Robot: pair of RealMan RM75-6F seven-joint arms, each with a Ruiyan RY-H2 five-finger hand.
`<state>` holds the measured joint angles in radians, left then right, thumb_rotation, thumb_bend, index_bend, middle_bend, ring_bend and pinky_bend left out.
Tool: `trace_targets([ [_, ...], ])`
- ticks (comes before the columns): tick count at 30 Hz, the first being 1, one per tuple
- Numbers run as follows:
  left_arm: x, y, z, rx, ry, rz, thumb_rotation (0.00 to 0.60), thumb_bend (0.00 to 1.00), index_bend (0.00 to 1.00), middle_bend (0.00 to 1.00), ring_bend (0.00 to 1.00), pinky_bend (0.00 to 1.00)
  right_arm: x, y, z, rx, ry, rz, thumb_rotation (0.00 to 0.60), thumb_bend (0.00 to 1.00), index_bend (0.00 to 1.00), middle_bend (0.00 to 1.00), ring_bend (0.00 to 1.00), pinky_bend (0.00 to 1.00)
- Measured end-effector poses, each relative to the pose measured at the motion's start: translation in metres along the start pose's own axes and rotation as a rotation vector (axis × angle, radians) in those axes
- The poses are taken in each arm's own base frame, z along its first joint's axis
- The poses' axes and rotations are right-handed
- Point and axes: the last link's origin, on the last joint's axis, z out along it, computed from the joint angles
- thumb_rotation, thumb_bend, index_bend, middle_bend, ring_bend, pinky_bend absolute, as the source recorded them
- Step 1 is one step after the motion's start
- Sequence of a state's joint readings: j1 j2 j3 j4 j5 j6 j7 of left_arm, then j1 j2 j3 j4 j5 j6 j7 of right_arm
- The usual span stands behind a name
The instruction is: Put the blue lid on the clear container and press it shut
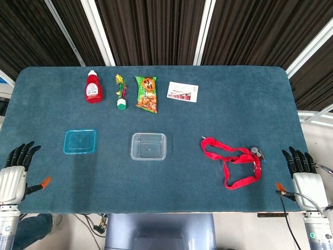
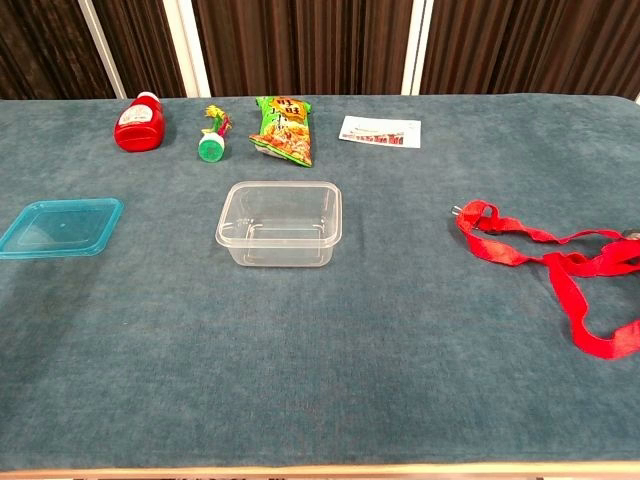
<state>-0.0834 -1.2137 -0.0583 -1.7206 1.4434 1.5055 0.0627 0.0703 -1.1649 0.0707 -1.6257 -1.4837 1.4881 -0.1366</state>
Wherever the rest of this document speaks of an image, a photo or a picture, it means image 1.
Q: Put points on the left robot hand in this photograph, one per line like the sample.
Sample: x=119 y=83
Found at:
x=11 y=179

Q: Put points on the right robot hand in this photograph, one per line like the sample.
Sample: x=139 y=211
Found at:
x=309 y=187

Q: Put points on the blue plastic tray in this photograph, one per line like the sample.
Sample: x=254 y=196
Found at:
x=80 y=142

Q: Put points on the clear plastic food container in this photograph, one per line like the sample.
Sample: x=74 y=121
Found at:
x=148 y=147

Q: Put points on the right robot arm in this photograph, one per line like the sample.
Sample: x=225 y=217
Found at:
x=317 y=231

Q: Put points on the dark blue fabric bundle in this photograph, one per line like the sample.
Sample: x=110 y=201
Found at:
x=33 y=231

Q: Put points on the metal key clip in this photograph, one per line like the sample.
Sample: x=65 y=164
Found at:
x=256 y=151

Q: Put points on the red ketchup bottle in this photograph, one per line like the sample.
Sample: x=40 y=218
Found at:
x=93 y=91

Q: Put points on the teal table mat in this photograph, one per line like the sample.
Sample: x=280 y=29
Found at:
x=182 y=177

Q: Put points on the blue-grey robot torso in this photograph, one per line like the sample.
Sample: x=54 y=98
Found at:
x=158 y=231

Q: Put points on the green snack bag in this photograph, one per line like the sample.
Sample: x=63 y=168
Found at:
x=147 y=96

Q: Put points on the white printed card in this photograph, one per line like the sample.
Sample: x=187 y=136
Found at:
x=182 y=91

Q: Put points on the dark brown pleated curtain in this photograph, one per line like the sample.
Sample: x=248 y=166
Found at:
x=156 y=31

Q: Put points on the black table edge bracket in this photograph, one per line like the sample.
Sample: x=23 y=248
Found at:
x=272 y=214

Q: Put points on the white metal rack frame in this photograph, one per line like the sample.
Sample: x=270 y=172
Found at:
x=316 y=118

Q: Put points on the white frame post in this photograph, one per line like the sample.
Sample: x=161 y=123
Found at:
x=99 y=34
x=204 y=34
x=309 y=47

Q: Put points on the thin grey frame post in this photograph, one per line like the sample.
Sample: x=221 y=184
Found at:
x=65 y=34

